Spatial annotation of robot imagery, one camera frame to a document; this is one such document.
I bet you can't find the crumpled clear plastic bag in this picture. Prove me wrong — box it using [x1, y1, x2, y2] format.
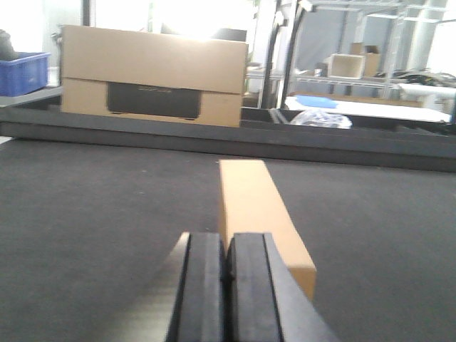
[289, 108, 353, 129]

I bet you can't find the metal wire shelf rack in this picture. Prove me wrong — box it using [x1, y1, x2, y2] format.
[274, 0, 450, 108]

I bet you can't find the brown cardboard package box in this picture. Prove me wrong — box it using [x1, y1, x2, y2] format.
[219, 160, 317, 301]

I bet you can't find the upper stacked cardboard box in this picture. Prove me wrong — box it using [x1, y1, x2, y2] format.
[62, 26, 247, 94]

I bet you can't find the blue plastic crate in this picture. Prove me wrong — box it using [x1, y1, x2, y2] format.
[1, 52, 51, 97]

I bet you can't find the large stacked cardboard box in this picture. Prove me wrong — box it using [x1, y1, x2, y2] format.
[61, 78, 242, 128]

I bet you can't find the blue flat tray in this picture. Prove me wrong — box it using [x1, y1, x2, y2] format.
[295, 95, 338, 108]

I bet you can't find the small brown background box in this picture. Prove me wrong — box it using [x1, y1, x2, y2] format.
[350, 43, 381, 77]

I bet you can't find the dark raised table border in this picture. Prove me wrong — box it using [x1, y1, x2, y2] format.
[1, 108, 455, 172]

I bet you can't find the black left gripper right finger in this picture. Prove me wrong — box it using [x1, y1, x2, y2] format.
[227, 232, 339, 341]

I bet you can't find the white open cube box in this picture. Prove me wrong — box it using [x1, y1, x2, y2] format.
[328, 53, 365, 79]

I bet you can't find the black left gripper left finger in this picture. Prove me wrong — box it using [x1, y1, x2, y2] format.
[166, 232, 226, 341]

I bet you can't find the white background table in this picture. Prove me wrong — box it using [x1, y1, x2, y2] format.
[285, 95, 451, 123]

